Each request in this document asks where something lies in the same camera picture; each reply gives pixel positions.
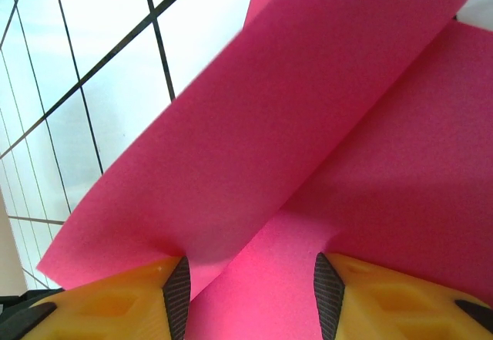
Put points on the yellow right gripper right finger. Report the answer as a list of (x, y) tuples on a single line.
[(358, 309)]

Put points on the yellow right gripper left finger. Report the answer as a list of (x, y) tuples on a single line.
[(150, 278)]

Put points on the pink cloth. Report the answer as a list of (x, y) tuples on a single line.
[(289, 105)]

